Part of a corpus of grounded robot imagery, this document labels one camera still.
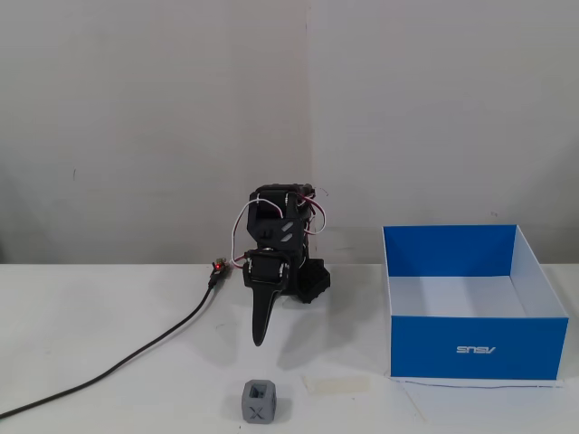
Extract blue cardboard box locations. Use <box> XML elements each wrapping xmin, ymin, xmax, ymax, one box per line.
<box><xmin>382</xmin><ymin>224</ymin><xmax>570</xmax><ymax>382</ymax></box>

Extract small controller board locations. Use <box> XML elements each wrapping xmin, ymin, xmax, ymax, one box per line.
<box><xmin>208</xmin><ymin>257</ymin><xmax>233</xmax><ymax>282</ymax></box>

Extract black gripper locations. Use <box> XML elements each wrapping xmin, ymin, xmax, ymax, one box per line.
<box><xmin>242</xmin><ymin>249</ymin><xmax>292</xmax><ymax>348</ymax></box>

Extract clear tape strip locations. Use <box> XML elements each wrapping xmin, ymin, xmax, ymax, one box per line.
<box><xmin>302</xmin><ymin>374</ymin><xmax>372</xmax><ymax>396</ymax></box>

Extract gray cube block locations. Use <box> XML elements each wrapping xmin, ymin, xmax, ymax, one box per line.
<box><xmin>242</xmin><ymin>380</ymin><xmax>279</xmax><ymax>424</ymax></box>

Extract black power cable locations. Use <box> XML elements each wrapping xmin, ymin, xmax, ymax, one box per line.
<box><xmin>0</xmin><ymin>269</ymin><xmax>223</xmax><ymax>420</ymax></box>

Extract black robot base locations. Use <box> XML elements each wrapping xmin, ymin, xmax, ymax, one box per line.
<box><xmin>292</xmin><ymin>259</ymin><xmax>333</xmax><ymax>306</ymax></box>

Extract red white servo wires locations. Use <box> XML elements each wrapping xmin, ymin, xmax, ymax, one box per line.
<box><xmin>294</xmin><ymin>188</ymin><xmax>330</xmax><ymax>236</ymax></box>

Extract white servo wire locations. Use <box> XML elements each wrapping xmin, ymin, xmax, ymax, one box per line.
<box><xmin>229</xmin><ymin>196</ymin><xmax>282</xmax><ymax>264</ymax></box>

